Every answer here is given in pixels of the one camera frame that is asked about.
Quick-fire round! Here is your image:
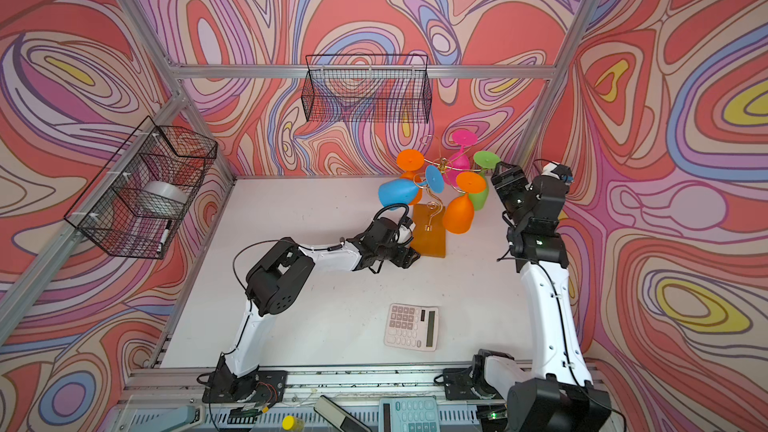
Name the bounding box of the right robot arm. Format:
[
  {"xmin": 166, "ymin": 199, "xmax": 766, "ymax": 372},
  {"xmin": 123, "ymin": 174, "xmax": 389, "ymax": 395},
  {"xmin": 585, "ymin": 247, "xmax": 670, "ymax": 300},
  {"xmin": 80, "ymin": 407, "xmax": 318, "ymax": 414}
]
[{"xmin": 470, "ymin": 162, "xmax": 614, "ymax": 431}]

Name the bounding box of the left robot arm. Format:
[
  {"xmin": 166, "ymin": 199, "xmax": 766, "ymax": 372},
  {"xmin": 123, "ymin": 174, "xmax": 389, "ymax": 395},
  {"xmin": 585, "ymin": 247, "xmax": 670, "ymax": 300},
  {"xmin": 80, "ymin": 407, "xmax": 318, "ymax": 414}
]
[{"xmin": 199, "ymin": 215, "xmax": 420, "ymax": 404}]

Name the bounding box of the black wire basket left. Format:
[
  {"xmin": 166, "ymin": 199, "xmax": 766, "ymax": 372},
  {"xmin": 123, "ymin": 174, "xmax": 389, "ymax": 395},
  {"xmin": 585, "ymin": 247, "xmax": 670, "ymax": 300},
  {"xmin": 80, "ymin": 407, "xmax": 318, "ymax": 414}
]
[{"xmin": 64, "ymin": 117, "xmax": 218, "ymax": 260}]

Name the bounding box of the black wire basket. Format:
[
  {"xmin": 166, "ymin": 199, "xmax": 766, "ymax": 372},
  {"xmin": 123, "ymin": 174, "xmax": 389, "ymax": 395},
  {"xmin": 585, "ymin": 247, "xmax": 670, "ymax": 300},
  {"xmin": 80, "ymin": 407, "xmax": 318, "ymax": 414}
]
[
  {"xmin": 301, "ymin": 53, "xmax": 432, "ymax": 124},
  {"xmin": 64, "ymin": 117, "xmax": 218, "ymax": 260}
]

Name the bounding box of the magenta wine glass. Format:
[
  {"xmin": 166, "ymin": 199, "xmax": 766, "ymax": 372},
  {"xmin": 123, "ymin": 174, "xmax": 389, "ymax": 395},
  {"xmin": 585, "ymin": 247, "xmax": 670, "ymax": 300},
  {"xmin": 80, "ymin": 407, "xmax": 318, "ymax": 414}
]
[{"xmin": 445, "ymin": 129, "xmax": 478, "ymax": 187}]

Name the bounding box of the orange wine glass front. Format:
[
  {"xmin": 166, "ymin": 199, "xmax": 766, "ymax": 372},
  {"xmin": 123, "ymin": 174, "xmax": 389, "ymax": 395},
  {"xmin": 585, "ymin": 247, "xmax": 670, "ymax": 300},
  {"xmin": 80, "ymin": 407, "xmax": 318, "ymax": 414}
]
[{"xmin": 442, "ymin": 172, "xmax": 477, "ymax": 235}]

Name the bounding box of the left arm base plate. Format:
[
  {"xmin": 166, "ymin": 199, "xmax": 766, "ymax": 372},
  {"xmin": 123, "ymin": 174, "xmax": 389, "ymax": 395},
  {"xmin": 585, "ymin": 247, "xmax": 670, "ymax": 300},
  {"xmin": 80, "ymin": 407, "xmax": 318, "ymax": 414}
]
[{"xmin": 196, "ymin": 369, "xmax": 288, "ymax": 406}]

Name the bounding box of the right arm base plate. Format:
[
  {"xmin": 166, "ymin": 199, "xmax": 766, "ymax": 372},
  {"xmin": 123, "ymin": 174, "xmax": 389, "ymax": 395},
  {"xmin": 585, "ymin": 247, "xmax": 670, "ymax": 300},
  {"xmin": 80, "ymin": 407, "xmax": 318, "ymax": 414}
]
[{"xmin": 433, "ymin": 367, "xmax": 501, "ymax": 401}]

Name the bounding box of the gold wire rack wooden base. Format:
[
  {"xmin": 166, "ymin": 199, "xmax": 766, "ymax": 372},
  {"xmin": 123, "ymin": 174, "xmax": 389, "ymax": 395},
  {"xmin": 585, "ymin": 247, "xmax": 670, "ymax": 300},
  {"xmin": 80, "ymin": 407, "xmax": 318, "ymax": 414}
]
[{"xmin": 411, "ymin": 157, "xmax": 460, "ymax": 258}]

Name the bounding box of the pink calculator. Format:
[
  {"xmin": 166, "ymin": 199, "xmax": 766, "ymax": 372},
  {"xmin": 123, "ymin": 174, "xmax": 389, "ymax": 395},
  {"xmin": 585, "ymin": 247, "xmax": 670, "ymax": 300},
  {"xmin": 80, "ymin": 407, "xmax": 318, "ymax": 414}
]
[{"xmin": 384, "ymin": 303, "xmax": 439, "ymax": 352}]

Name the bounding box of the orange wine glass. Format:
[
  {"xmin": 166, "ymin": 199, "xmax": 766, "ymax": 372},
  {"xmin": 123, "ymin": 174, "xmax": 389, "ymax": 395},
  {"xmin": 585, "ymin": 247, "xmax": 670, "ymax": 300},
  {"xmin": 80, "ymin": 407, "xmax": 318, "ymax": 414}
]
[
  {"xmin": 395, "ymin": 149, "xmax": 425, "ymax": 204},
  {"xmin": 442, "ymin": 172, "xmax": 477, "ymax": 235}
]

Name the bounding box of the blue wine glass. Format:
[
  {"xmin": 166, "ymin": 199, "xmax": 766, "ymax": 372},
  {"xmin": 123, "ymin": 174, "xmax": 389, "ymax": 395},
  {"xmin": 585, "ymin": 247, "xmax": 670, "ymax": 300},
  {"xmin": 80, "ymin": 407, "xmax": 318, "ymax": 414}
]
[{"xmin": 378, "ymin": 165, "xmax": 446, "ymax": 207}]

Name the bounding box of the green wine glass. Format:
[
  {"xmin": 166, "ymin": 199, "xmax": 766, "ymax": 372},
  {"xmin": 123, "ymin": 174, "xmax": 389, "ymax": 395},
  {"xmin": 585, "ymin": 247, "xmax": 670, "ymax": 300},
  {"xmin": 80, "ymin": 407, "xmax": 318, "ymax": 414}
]
[{"xmin": 469, "ymin": 151, "xmax": 501, "ymax": 211}]

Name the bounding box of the silver tape roll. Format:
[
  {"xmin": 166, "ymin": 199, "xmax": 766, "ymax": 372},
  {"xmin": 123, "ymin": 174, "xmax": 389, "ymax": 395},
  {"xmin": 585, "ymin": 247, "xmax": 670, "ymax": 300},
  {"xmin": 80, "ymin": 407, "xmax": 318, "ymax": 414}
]
[{"xmin": 143, "ymin": 181, "xmax": 188, "ymax": 203}]

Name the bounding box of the orange wine glass rear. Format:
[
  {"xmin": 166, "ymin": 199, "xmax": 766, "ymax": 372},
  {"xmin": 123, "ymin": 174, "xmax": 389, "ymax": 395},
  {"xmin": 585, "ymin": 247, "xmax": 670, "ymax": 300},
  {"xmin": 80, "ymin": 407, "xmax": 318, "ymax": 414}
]
[{"xmin": 395, "ymin": 149, "xmax": 425, "ymax": 204}]

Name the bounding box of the marker pen in basket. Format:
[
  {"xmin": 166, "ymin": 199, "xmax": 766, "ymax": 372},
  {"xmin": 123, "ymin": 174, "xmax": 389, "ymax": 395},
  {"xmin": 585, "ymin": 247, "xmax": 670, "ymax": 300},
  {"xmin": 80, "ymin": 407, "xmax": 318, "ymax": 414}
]
[{"xmin": 156, "ymin": 220, "xmax": 173, "ymax": 257}]

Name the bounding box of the black phone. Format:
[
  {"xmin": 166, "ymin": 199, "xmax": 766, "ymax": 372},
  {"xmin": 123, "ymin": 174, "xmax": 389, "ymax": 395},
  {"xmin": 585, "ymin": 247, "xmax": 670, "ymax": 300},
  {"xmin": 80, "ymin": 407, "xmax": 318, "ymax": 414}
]
[{"xmin": 313, "ymin": 395, "xmax": 371, "ymax": 432}]

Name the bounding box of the teal calculator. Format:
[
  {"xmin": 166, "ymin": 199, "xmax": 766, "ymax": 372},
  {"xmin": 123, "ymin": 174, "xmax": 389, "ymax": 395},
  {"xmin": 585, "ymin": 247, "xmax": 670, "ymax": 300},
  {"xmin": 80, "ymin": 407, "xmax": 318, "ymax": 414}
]
[{"xmin": 378, "ymin": 397, "xmax": 440, "ymax": 432}]

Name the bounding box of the black wire basket back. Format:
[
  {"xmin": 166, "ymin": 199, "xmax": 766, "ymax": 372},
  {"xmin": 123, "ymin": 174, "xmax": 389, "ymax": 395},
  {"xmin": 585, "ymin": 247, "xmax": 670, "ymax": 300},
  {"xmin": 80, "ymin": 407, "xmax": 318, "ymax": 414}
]
[{"xmin": 301, "ymin": 53, "xmax": 432, "ymax": 124}]

